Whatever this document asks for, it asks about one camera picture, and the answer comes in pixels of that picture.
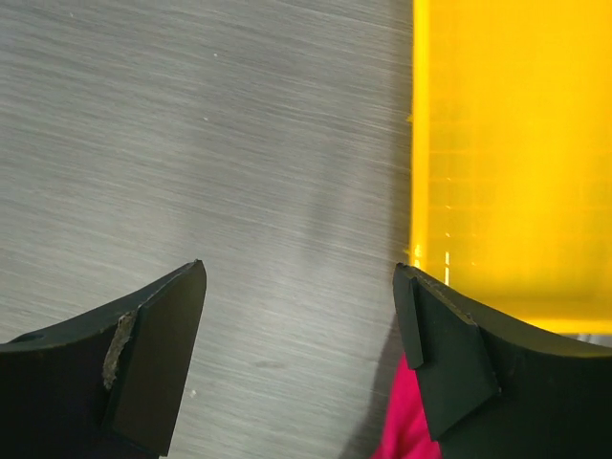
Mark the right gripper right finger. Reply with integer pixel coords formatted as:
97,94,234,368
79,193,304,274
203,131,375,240
393,264,611,458

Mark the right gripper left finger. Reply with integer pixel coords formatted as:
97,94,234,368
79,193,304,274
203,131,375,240
1,260,207,458

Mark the pink t shirt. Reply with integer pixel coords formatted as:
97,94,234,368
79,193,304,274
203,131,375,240
371,354,442,459

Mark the yellow plastic tray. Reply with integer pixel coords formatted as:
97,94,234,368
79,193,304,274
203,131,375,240
408,1,611,335

